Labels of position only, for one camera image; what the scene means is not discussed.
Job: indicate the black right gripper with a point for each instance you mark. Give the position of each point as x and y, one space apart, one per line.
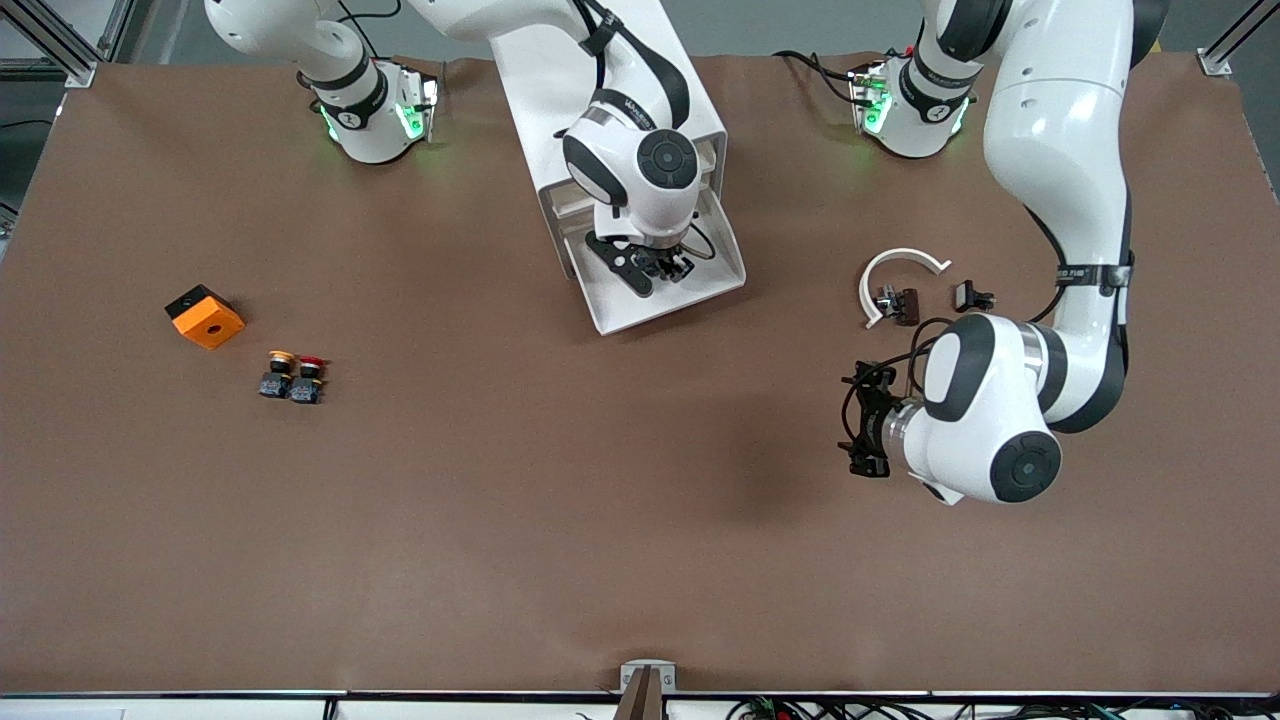
664 260

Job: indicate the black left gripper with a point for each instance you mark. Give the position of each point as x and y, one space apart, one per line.
873 420

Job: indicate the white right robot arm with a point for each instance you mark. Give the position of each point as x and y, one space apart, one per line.
640 170

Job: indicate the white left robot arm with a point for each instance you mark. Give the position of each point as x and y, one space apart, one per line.
1060 130

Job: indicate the white drawer cabinet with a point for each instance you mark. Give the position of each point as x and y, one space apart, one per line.
530 70

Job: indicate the dark brown small component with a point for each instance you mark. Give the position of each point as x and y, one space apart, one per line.
905 306

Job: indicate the white curved plastic part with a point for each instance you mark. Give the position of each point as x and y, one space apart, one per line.
868 280

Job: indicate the black small component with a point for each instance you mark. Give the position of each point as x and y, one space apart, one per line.
968 296

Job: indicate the grey metal mounting bracket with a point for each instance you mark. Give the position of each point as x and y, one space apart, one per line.
647 675

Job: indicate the red push button switch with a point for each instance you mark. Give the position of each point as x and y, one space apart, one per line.
308 385

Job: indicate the yellow push button switch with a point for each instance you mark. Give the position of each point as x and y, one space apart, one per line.
277 378

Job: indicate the orange button enclosure box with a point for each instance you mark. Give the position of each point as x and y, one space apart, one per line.
208 320

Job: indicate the aluminium frame profile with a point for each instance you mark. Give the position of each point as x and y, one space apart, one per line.
60 50
1225 55

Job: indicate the white table edge rail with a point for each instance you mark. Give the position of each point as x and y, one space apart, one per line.
200 705

